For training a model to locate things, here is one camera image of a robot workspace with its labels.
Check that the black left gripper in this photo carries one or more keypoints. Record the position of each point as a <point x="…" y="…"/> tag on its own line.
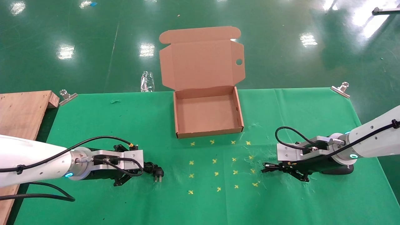
<point x="103" y="175"/>

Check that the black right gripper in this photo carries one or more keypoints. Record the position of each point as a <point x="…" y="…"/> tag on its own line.
<point x="312" y="165"/>

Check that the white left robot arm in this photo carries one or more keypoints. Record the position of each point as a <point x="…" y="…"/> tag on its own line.
<point x="28" y="159"/>

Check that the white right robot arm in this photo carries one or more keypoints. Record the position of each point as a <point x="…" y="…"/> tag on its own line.
<point x="378" y="137"/>

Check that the open brown cardboard box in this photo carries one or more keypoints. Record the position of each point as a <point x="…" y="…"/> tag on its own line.
<point x="207" y="112"/>

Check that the crumpled clear plastic bottle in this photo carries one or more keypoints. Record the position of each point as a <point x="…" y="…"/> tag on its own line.
<point x="147" y="82"/>

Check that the metal spring clip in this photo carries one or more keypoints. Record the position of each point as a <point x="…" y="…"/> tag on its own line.
<point x="67" y="98"/>
<point x="340" y="90"/>

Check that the green table cloth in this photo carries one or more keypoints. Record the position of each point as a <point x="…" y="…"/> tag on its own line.
<point x="203" y="203"/>

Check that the brown wooden board table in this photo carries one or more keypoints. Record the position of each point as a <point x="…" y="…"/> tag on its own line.
<point x="22" y="112"/>

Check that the small blue floor scrap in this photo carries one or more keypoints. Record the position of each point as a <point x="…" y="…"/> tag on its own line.
<point x="93" y="3"/>

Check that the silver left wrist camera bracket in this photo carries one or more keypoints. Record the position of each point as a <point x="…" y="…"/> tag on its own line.
<point x="134" y="159"/>

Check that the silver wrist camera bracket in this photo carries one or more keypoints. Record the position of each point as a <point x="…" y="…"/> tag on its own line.
<point x="134" y="159"/>
<point x="286" y="153"/>

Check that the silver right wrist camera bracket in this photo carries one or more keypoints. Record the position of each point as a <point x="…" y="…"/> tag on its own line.
<point x="286" y="153"/>

